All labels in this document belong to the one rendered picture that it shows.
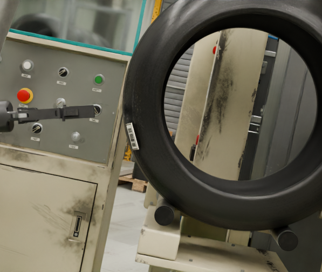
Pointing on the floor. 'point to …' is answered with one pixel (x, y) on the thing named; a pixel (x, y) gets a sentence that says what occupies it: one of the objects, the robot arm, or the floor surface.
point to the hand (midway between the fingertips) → (79, 111)
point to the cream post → (227, 113)
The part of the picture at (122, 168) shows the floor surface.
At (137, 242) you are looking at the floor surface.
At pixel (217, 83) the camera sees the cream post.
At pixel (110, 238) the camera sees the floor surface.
